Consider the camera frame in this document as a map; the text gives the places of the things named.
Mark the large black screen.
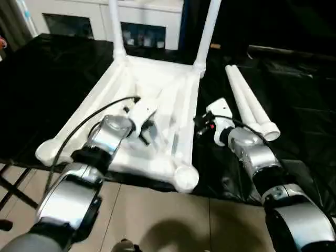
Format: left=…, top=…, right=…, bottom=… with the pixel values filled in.
left=181, top=0, right=336, bottom=59

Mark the white plastic table top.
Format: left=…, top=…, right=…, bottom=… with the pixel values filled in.
left=35, top=54, right=202, bottom=194

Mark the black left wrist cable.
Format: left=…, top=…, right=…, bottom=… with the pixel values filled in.
left=44, top=96, right=141, bottom=196

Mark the white plastic table leg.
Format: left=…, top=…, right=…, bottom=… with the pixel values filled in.
left=225, top=65, right=267, bottom=140
left=107, top=0, right=127, bottom=61
left=231, top=65, right=281, bottom=142
left=193, top=0, right=222, bottom=75

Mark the white cabinet with glass doors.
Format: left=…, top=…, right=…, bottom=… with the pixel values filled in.
left=24, top=0, right=184, bottom=50

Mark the black plastic mat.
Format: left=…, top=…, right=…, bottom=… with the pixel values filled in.
left=0, top=33, right=336, bottom=206

